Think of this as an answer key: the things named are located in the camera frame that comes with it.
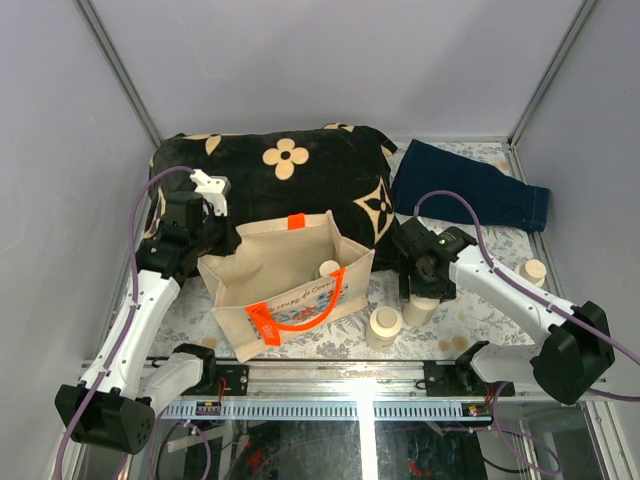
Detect left aluminium frame post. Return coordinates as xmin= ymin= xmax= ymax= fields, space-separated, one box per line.
xmin=72 ymin=0 xmax=163 ymax=147

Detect black floral pillow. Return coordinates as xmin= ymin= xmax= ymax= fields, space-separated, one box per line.
xmin=149 ymin=123 xmax=399 ymax=271

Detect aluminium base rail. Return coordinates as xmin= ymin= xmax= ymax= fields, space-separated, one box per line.
xmin=74 ymin=357 xmax=614 ymax=421

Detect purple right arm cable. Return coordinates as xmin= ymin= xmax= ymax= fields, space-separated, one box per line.
xmin=413 ymin=189 xmax=640 ymax=401

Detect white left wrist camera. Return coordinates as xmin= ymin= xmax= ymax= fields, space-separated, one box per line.
xmin=190 ymin=169 xmax=231 ymax=216

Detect aluminium frame corner post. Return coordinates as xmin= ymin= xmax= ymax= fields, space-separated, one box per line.
xmin=507 ymin=0 xmax=601 ymax=146

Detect floral patterned table mat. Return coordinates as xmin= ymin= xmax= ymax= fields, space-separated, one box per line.
xmin=148 ymin=141 xmax=555 ymax=361

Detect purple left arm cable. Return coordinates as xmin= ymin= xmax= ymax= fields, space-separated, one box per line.
xmin=52 ymin=166 xmax=201 ymax=480

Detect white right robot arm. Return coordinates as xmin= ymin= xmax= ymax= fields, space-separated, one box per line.
xmin=393 ymin=218 xmax=615 ymax=405

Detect pale green bottle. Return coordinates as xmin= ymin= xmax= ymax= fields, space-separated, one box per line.
xmin=315 ymin=260 xmax=341 ymax=279

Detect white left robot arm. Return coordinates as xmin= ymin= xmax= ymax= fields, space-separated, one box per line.
xmin=55 ymin=187 xmax=241 ymax=455

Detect folded blue denim cloth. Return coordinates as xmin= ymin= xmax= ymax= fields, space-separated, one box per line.
xmin=391 ymin=140 xmax=550 ymax=233

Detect beige bottle tall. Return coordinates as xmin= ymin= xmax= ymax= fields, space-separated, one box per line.
xmin=402 ymin=294 xmax=440 ymax=327

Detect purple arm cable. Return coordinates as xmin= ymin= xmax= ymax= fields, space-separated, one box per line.
xmin=52 ymin=166 xmax=201 ymax=480
xmin=413 ymin=189 xmax=640 ymax=401

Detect beige canvas bag orange handles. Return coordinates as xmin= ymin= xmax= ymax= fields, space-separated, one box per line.
xmin=198 ymin=212 xmax=375 ymax=362

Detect beige bottle wide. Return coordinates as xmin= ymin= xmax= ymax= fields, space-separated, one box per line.
xmin=365 ymin=306 xmax=403 ymax=351

